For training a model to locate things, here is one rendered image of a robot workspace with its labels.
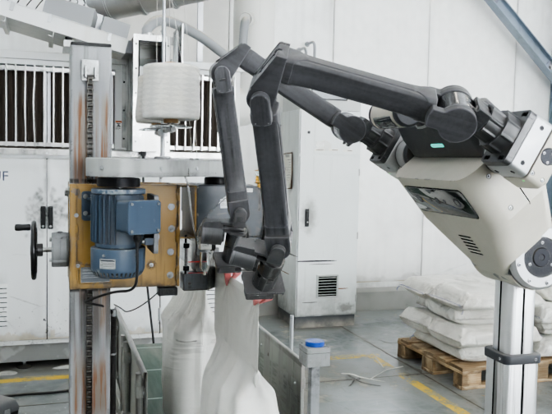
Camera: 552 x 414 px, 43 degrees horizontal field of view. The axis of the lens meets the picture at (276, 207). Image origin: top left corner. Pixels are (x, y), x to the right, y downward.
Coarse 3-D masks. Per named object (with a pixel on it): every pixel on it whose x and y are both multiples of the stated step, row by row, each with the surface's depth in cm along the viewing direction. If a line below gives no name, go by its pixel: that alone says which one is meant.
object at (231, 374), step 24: (216, 288) 223; (240, 288) 193; (216, 312) 223; (240, 312) 193; (216, 336) 221; (240, 336) 193; (216, 360) 204; (240, 360) 193; (216, 384) 191; (240, 384) 182; (264, 384) 183; (216, 408) 187; (240, 408) 177; (264, 408) 179
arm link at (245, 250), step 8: (240, 240) 165; (248, 240) 166; (256, 240) 167; (240, 248) 164; (248, 248) 164; (256, 248) 164; (264, 248) 165; (272, 248) 160; (280, 248) 159; (232, 256) 165; (240, 256) 165; (248, 256) 165; (264, 256) 164; (272, 256) 161; (280, 256) 160; (232, 264) 166; (240, 264) 166; (248, 264) 165; (280, 264) 163
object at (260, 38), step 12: (240, 0) 532; (252, 0) 529; (264, 0) 531; (240, 12) 533; (252, 12) 529; (264, 12) 532; (264, 24) 532; (252, 36) 530; (264, 36) 533; (252, 48) 531; (264, 48) 534
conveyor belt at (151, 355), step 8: (136, 344) 394; (144, 344) 394; (152, 344) 395; (160, 344) 395; (144, 352) 378; (152, 352) 378; (160, 352) 378; (144, 360) 364; (152, 360) 364; (160, 360) 364; (152, 368) 350; (160, 368) 350; (152, 376) 336; (160, 376) 337; (152, 384) 324; (160, 384) 324; (152, 392) 314; (160, 392) 314; (152, 400) 303; (160, 400) 303; (152, 408) 293; (160, 408) 293
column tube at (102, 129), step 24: (72, 48) 209; (96, 48) 212; (72, 72) 210; (72, 96) 210; (96, 96) 212; (72, 120) 211; (96, 120) 213; (72, 144) 211; (96, 144) 213; (72, 168) 212; (96, 288) 216; (72, 312) 215; (96, 312) 217; (72, 336) 215; (96, 336) 217; (72, 360) 216; (96, 360) 218; (72, 384) 216; (96, 384) 218; (72, 408) 216; (96, 408) 219
